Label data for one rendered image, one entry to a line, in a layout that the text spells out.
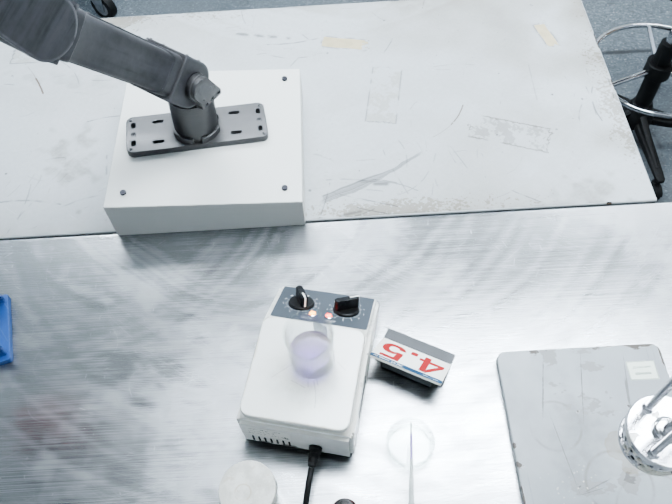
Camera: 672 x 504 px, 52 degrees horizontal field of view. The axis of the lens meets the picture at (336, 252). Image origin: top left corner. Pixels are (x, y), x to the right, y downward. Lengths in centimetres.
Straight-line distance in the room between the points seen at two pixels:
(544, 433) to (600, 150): 46
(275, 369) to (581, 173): 55
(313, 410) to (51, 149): 63
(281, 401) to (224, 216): 31
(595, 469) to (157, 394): 52
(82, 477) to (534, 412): 53
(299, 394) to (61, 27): 43
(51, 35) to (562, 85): 79
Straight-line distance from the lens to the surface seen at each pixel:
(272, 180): 95
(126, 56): 83
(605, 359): 90
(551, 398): 86
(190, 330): 91
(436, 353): 87
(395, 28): 126
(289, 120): 103
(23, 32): 69
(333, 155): 105
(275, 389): 76
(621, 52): 274
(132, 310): 95
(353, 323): 82
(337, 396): 75
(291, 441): 80
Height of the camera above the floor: 169
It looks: 57 degrees down
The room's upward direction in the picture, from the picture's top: 4 degrees counter-clockwise
